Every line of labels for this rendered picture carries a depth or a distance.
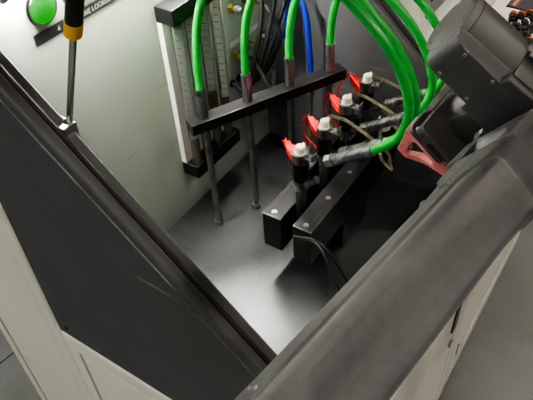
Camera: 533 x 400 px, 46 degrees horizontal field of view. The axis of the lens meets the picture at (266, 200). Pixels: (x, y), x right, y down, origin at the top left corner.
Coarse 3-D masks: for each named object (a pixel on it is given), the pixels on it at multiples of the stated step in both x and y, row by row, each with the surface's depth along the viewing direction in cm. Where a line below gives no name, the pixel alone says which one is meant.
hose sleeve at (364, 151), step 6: (372, 144) 94; (348, 150) 96; (354, 150) 95; (360, 150) 94; (366, 150) 93; (336, 156) 98; (342, 156) 97; (348, 156) 96; (354, 156) 95; (360, 156) 94; (366, 156) 94; (336, 162) 98; (342, 162) 97
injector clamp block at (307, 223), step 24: (336, 168) 123; (360, 168) 118; (384, 168) 128; (288, 192) 114; (312, 192) 117; (336, 192) 113; (360, 192) 121; (264, 216) 111; (288, 216) 111; (312, 216) 109; (336, 216) 114; (360, 216) 126; (288, 240) 115; (336, 240) 123
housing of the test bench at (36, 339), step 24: (0, 216) 98; (0, 240) 105; (0, 264) 114; (24, 264) 106; (0, 288) 123; (24, 288) 114; (0, 312) 134; (24, 312) 124; (48, 312) 114; (24, 336) 135; (48, 336) 124; (24, 360) 150; (48, 360) 136; (72, 360) 126; (48, 384) 150; (72, 384) 137
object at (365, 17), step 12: (204, 0) 94; (348, 0) 80; (360, 12) 80; (372, 24) 80; (192, 36) 100; (384, 36) 80; (192, 48) 101; (384, 48) 81; (396, 60) 81; (396, 72) 82; (408, 84) 82; (408, 96) 83; (408, 108) 84; (408, 120) 86; (396, 132) 89; (384, 144) 91; (396, 144) 90
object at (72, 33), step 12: (72, 0) 58; (84, 0) 59; (72, 12) 59; (72, 24) 61; (72, 36) 62; (72, 48) 64; (72, 60) 66; (72, 72) 67; (72, 84) 69; (72, 96) 71; (72, 108) 73; (72, 120) 75
